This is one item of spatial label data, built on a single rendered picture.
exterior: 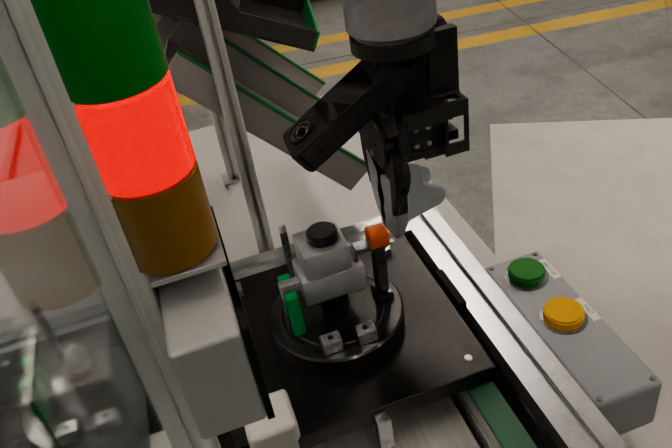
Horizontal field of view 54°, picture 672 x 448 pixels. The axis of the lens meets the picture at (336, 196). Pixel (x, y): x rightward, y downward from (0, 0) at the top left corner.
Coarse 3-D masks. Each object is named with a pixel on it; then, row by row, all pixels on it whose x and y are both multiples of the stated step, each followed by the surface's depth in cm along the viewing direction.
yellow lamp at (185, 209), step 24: (192, 168) 34; (168, 192) 32; (192, 192) 33; (120, 216) 33; (144, 216) 32; (168, 216) 33; (192, 216) 34; (144, 240) 33; (168, 240) 33; (192, 240) 34; (216, 240) 36; (144, 264) 34; (168, 264) 34; (192, 264) 35
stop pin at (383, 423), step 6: (378, 414) 61; (384, 414) 61; (378, 420) 60; (384, 420) 60; (390, 420) 60; (378, 426) 60; (384, 426) 60; (390, 426) 61; (378, 432) 61; (384, 432) 61; (390, 432) 61; (378, 438) 62; (384, 438) 61; (390, 438) 62; (384, 444) 62; (390, 444) 62
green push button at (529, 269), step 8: (512, 264) 74; (520, 264) 74; (528, 264) 73; (536, 264) 73; (512, 272) 73; (520, 272) 73; (528, 272) 72; (536, 272) 72; (544, 272) 72; (512, 280) 73; (520, 280) 72; (528, 280) 72; (536, 280) 72
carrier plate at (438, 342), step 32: (416, 256) 77; (256, 288) 77; (416, 288) 73; (256, 320) 72; (416, 320) 69; (448, 320) 69; (256, 352) 69; (416, 352) 66; (448, 352) 65; (480, 352) 65; (288, 384) 65; (320, 384) 64; (352, 384) 64; (384, 384) 63; (416, 384) 62; (448, 384) 62; (480, 384) 64; (320, 416) 61; (352, 416) 61
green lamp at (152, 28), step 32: (32, 0) 27; (64, 0) 26; (96, 0) 27; (128, 0) 28; (64, 32) 27; (96, 32) 27; (128, 32) 28; (64, 64) 28; (96, 64) 28; (128, 64) 28; (160, 64) 30; (96, 96) 29; (128, 96) 29
